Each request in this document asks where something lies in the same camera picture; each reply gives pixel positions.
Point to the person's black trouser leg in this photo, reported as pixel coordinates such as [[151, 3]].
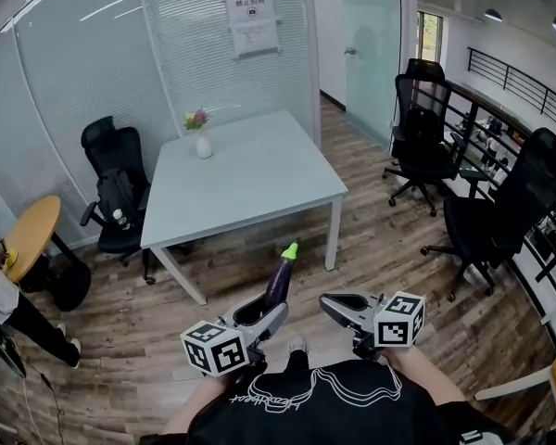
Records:
[[297, 364]]

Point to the black metal far railing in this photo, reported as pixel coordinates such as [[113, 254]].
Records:
[[523, 77]]

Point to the small yellow object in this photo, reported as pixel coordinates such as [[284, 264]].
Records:
[[12, 258]]

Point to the black metal balcony railing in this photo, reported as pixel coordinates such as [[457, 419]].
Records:
[[544, 271]]

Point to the black mesh office chair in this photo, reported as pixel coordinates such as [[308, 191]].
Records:
[[426, 68], [528, 193], [421, 156], [120, 144]]

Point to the dark board with green edge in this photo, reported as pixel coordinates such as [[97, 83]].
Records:
[[2, 348]]

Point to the round wooden side table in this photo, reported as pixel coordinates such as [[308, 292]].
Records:
[[32, 230]]

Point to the person's white shoe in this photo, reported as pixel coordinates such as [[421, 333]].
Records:
[[298, 343]]

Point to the white paper notice sheet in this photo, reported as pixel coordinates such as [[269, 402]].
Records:
[[255, 39]]

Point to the black backpack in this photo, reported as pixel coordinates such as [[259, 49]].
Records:
[[116, 193]]

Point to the white ceramic vase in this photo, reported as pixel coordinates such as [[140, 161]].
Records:
[[204, 148]]

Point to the white paper sign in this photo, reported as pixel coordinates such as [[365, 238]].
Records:
[[250, 5]]

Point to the purple eggplant with green stem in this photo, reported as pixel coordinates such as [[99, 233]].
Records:
[[280, 278]]

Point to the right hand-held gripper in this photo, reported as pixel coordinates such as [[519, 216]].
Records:
[[398, 325]]

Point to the frosted glass door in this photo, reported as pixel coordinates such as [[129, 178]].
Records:
[[370, 54]]

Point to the white metal frame bar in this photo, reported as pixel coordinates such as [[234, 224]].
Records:
[[514, 385]]

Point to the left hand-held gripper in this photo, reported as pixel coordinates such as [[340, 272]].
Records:
[[215, 350]]

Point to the person's right forearm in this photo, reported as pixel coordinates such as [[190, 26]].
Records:
[[426, 373]]

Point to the person's black printed t-shirt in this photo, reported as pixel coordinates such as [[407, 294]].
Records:
[[324, 415]]

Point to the person's left forearm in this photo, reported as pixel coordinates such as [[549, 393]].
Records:
[[199, 401]]

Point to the clear water bottle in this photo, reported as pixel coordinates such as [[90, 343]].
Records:
[[121, 219]]

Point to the white square table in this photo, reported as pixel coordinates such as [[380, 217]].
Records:
[[241, 188]]

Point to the window with dark frame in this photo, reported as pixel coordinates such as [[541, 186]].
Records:
[[428, 35]]

